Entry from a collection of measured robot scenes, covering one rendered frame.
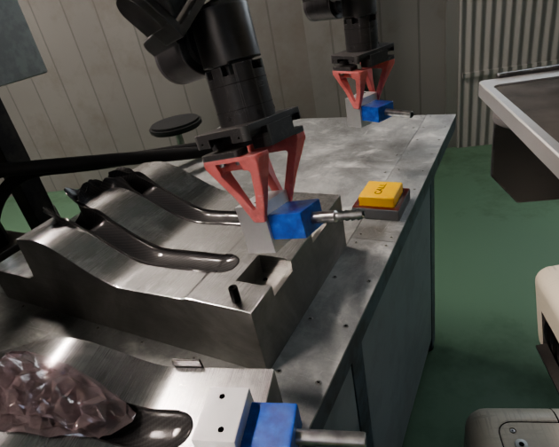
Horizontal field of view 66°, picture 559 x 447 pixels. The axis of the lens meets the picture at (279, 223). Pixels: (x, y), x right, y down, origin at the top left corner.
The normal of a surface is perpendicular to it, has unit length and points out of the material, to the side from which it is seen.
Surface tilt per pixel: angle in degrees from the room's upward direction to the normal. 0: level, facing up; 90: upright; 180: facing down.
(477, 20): 90
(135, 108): 90
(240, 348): 90
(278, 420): 0
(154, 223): 26
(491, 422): 5
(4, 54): 90
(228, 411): 0
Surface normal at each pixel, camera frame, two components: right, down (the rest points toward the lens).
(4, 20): 0.88, 0.09
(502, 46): -0.14, 0.51
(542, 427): -0.18, -0.86
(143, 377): 0.21, -0.82
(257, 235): -0.52, 0.38
